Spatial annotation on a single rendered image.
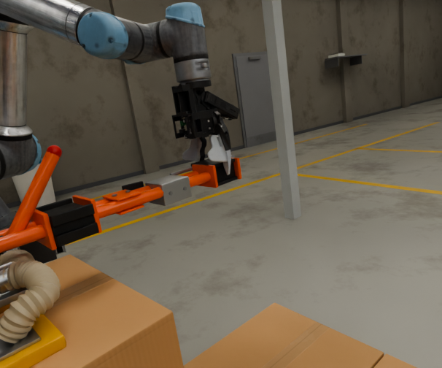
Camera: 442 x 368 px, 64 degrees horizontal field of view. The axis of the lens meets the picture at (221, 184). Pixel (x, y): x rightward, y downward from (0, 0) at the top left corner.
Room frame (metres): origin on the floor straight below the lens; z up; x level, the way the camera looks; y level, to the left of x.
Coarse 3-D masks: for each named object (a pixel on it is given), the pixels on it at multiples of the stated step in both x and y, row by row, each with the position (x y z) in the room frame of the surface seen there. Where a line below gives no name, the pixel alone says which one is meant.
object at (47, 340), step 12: (36, 324) 0.45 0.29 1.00; (48, 324) 0.45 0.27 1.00; (36, 336) 0.41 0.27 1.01; (48, 336) 0.42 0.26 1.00; (60, 336) 0.42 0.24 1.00; (0, 348) 0.40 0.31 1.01; (12, 348) 0.40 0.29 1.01; (24, 348) 0.40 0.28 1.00; (36, 348) 0.40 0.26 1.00; (48, 348) 0.40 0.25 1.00; (60, 348) 0.41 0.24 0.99; (0, 360) 0.38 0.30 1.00; (12, 360) 0.38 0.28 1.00; (24, 360) 0.38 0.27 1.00; (36, 360) 0.39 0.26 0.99
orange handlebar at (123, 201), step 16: (192, 176) 0.74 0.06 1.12; (208, 176) 0.76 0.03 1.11; (128, 192) 0.66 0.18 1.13; (144, 192) 0.66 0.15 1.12; (160, 192) 0.67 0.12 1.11; (112, 208) 0.61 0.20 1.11; (128, 208) 0.63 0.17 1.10; (32, 224) 0.56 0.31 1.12; (0, 240) 0.49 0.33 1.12; (16, 240) 0.50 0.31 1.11; (32, 240) 0.52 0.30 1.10
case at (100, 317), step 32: (64, 256) 0.75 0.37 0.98; (64, 288) 0.59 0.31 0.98; (96, 288) 0.57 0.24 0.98; (128, 288) 0.55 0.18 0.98; (64, 320) 0.48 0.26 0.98; (96, 320) 0.47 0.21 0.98; (128, 320) 0.46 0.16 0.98; (160, 320) 0.45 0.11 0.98; (64, 352) 0.41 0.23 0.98; (96, 352) 0.40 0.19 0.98; (128, 352) 0.41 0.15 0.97; (160, 352) 0.44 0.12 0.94
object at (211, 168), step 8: (208, 160) 0.84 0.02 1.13; (232, 160) 0.80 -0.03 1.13; (200, 168) 0.79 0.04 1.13; (208, 168) 0.77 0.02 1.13; (216, 168) 0.77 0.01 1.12; (232, 168) 0.81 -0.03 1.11; (240, 168) 0.81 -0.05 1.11; (216, 176) 0.76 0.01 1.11; (224, 176) 0.79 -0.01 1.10; (232, 176) 0.80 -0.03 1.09; (240, 176) 0.81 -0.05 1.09; (200, 184) 0.79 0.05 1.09; (208, 184) 0.77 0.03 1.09; (216, 184) 0.75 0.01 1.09
